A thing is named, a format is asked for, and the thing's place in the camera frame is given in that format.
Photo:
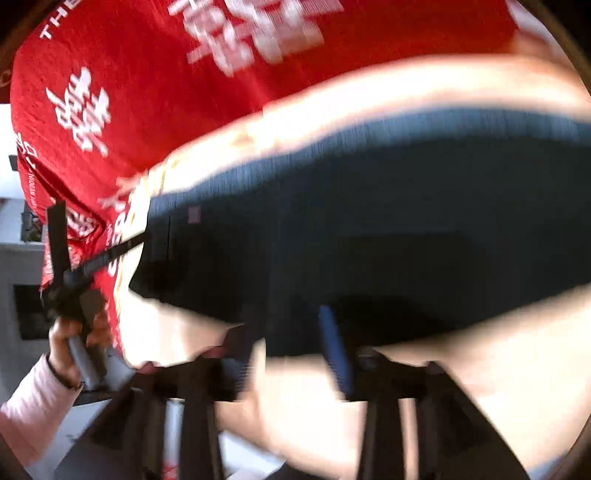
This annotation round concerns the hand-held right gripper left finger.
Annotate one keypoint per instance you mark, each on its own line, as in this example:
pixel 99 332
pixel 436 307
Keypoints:
pixel 231 374

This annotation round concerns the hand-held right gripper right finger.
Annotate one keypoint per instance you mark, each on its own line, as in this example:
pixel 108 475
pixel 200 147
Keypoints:
pixel 336 350

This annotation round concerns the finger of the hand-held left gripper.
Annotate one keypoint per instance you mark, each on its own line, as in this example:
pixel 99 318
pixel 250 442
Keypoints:
pixel 58 235
pixel 113 253

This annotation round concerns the black pants with patterned waistband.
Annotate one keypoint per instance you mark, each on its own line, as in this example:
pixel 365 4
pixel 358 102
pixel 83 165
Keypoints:
pixel 323 230

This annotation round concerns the person's left forearm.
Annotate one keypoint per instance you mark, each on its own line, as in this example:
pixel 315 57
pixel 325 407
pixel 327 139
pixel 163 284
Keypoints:
pixel 27 415

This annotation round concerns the person's left hand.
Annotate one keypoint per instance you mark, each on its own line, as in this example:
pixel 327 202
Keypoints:
pixel 62 350

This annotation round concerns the cream cushion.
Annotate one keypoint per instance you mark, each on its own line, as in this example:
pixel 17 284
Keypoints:
pixel 485 369

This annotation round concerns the red printed blanket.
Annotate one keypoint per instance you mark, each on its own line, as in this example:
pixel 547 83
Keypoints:
pixel 161 92

